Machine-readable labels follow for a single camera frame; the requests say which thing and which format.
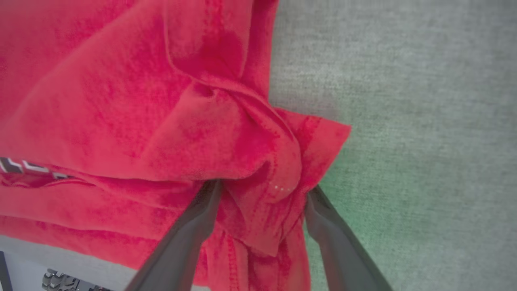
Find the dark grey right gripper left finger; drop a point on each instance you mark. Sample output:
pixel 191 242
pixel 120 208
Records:
pixel 181 246

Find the red and white jersey shirt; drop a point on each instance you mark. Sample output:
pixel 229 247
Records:
pixel 121 101

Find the black ribbed wheel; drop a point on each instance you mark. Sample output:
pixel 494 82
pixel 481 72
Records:
pixel 60 281

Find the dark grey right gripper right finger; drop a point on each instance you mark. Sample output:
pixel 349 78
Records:
pixel 343 254

